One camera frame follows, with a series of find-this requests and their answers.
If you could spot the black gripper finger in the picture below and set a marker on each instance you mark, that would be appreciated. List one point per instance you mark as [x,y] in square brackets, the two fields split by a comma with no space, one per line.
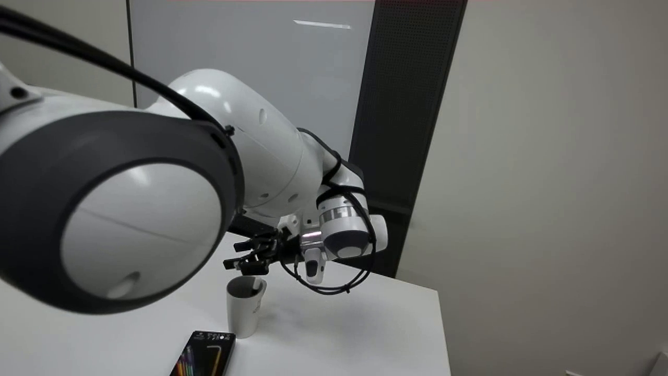
[246,267]

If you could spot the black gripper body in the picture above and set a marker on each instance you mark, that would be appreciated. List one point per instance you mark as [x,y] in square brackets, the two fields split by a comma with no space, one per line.
[269,248]

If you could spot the black hex key set box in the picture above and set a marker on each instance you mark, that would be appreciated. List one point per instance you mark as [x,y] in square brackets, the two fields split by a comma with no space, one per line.
[204,354]

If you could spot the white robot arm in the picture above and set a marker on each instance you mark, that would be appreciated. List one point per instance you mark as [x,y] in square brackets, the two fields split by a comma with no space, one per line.
[104,207]

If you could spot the white mug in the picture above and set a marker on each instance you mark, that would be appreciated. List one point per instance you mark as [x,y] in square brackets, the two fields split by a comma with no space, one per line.
[245,296]

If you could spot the black vertical wall panel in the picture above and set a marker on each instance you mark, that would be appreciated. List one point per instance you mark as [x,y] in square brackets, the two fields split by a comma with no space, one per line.
[405,71]

